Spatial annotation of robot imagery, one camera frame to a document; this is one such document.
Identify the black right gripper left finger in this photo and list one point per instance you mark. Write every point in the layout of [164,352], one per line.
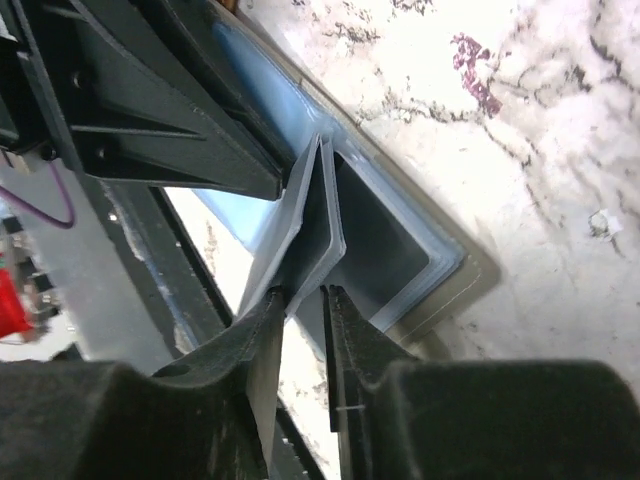
[74,419]

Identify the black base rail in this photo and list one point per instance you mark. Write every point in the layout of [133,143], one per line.
[165,280]

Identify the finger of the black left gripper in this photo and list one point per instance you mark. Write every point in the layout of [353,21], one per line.
[187,29]
[95,86]

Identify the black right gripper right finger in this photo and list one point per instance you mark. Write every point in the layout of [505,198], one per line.
[400,417]

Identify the grey card holder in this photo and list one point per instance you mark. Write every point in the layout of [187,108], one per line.
[409,267]

